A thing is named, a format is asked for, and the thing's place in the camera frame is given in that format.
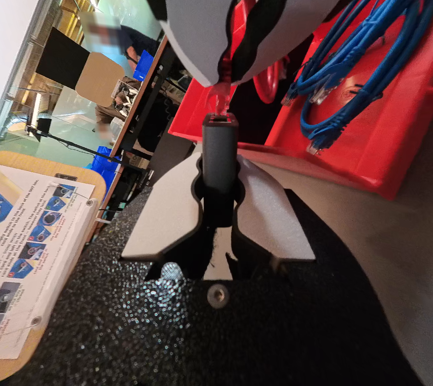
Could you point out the wooden sign board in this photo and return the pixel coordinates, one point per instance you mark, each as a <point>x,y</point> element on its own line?
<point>99,80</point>
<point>96,179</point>

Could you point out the black bin divider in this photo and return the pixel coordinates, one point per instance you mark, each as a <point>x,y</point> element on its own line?
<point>253,115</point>

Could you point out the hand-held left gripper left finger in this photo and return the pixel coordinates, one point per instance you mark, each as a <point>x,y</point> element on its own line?
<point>162,217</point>

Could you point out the clear gripper display stand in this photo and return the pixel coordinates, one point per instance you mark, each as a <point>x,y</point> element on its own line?
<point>127,97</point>

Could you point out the black square panel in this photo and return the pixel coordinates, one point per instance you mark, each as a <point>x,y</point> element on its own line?
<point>61,58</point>

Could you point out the blue parts bin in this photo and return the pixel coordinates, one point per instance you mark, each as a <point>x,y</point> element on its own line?
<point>108,154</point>
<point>98,169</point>

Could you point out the black ethernet coupler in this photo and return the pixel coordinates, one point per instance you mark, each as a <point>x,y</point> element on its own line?
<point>220,156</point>

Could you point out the black light stand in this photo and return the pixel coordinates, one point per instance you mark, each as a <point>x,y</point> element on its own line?
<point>39,129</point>

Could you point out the small blue bin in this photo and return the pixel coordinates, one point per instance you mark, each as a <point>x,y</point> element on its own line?
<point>143,66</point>

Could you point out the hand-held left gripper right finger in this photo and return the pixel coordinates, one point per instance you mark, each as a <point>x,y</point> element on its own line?
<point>270,220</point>

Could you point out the red storage bin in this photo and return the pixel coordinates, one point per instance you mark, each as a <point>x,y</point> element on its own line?
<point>372,142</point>

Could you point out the wooden top table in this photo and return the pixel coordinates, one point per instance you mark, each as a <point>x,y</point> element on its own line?
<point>142,115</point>

